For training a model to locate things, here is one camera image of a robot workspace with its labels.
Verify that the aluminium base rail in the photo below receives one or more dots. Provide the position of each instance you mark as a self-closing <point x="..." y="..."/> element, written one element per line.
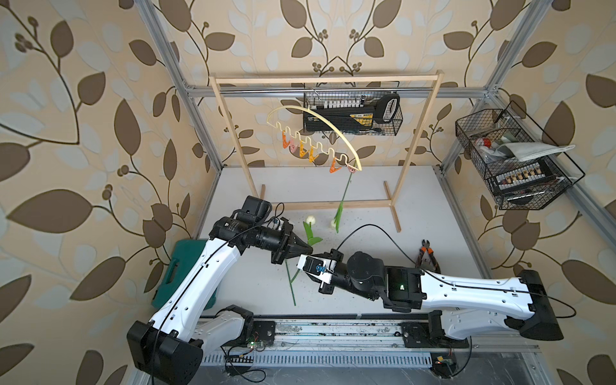
<point x="412" y="341"/>

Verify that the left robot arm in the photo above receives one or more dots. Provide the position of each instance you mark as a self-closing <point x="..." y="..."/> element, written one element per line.
<point x="202" y="288"/>

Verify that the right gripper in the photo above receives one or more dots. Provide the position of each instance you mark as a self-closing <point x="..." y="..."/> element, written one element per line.
<point x="326" y="287"/>

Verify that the wire basket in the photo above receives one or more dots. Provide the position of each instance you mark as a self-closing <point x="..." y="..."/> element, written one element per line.
<point x="520" y="172"/>
<point x="359" y="113"/>

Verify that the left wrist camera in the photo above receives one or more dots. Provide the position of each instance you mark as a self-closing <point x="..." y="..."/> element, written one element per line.
<point x="274" y="223"/>

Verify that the blue tulip flower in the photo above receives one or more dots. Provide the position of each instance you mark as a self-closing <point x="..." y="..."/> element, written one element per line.
<point x="290" y="283"/>

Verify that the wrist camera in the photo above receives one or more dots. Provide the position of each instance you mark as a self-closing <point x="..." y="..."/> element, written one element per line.
<point x="308" y="264"/>
<point x="274" y="223"/>

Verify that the right wire basket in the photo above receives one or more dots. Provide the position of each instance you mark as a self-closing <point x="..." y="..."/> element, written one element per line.
<point x="520" y="172"/>

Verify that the orange clothes peg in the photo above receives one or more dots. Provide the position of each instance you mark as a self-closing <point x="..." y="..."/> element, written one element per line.
<point x="334" y="167"/>

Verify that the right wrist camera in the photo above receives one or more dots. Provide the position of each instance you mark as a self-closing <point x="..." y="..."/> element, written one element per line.
<point x="308" y="264"/>

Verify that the green plastic tool case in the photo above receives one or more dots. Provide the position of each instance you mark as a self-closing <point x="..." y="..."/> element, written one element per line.
<point x="184" y="257"/>

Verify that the orange handled pliers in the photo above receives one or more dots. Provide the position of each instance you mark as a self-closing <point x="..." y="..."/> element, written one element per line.
<point x="426" y="259"/>

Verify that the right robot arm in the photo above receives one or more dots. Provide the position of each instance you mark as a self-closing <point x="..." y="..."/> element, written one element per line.
<point x="463" y="307"/>

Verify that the back wire basket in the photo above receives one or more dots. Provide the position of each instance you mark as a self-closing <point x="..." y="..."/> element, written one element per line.
<point x="359" y="113"/>

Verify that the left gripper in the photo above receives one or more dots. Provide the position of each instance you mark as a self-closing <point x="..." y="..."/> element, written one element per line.
<point x="290" y="248"/>

